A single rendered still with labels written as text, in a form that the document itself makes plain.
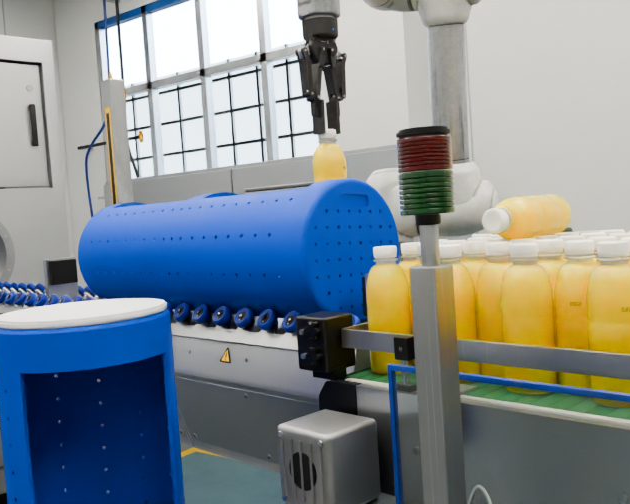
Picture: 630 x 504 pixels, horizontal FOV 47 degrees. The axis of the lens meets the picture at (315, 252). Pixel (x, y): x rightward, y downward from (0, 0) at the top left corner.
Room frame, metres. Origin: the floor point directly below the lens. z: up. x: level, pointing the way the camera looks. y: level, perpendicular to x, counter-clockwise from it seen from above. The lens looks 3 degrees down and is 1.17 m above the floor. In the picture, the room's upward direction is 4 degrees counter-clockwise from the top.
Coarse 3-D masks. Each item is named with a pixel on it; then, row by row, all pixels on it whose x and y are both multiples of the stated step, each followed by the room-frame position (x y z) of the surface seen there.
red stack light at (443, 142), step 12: (396, 144) 0.86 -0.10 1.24; (408, 144) 0.84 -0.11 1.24; (420, 144) 0.83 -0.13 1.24; (432, 144) 0.83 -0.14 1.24; (444, 144) 0.84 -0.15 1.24; (408, 156) 0.84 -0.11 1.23; (420, 156) 0.83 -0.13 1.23; (432, 156) 0.83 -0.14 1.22; (444, 156) 0.84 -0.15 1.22; (408, 168) 0.84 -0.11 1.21; (420, 168) 0.83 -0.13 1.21; (432, 168) 0.83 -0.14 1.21; (444, 168) 0.84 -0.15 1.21
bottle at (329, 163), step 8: (320, 144) 1.54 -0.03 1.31; (328, 144) 1.53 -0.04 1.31; (336, 144) 1.54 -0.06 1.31; (320, 152) 1.53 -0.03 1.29; (328, 152) 1.52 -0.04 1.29; (336, 152) 1.53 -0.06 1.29; (320, 160) 1.52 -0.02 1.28; (328, 160) 1.52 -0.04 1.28; (336, 160) 1.52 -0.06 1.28; (344, 160) 1.54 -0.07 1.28; (320, 168) 1.52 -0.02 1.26; (328, 168) 1.52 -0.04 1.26; (336, 168) 1.52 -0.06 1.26; (344, 168) 1.53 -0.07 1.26; (320, 176) 1.52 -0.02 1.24; (328, 176) 1.52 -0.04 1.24; (336, 176) 1.52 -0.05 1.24; (344, 176) 1.53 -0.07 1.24
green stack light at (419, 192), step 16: (400, 176) 0.85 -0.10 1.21; (416, 176) 0.83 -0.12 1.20; (432, 176) 0.83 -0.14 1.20; (448, 176) 0.84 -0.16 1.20; (400, 192) 0.85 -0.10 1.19; (416, 192) 0.83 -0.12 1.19; (432, 192) 0.83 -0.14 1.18; (448, 192) 0.84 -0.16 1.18; (400, 208) 0.86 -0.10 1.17; (416, 208) 0.83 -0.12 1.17; (432, 208) 0.83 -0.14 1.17; (448, 208) 0.84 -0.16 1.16
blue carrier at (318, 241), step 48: (288, 192) 1.45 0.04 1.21; (336, 192) 1.40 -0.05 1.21; (96, 240) 1.89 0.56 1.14; (144, 240) 1.73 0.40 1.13; (192, 240) 1.58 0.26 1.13; (240, 240) 1.46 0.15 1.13; (288, 240) 1.36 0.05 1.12; (336, 240) 1.39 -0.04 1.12; (384, 240) 1.49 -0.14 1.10; (96, 288) 1.94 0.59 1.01; (144, 288) 1.76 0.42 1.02; (192, 288) 1.61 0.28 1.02; (240, 288) 1.49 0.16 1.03; (288, 288) 1.38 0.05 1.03; (336, 288) 1.39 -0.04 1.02
